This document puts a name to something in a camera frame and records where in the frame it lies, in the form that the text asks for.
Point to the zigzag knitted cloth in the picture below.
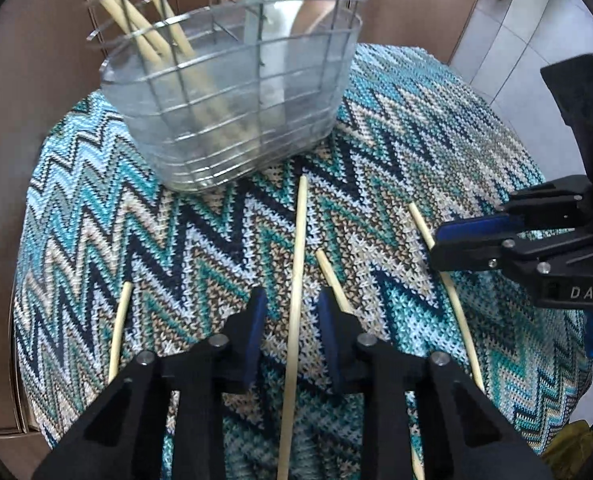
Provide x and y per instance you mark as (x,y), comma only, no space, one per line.
(126,210)

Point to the olive green bag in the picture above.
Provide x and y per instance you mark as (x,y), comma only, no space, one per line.
(571,452)

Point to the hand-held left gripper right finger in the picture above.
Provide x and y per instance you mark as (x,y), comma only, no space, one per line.
(329,330)

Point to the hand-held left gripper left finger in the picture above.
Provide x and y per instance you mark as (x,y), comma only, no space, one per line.
(254,330)

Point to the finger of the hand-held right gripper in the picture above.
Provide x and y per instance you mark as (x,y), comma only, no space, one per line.
(551,200)
(471,230)

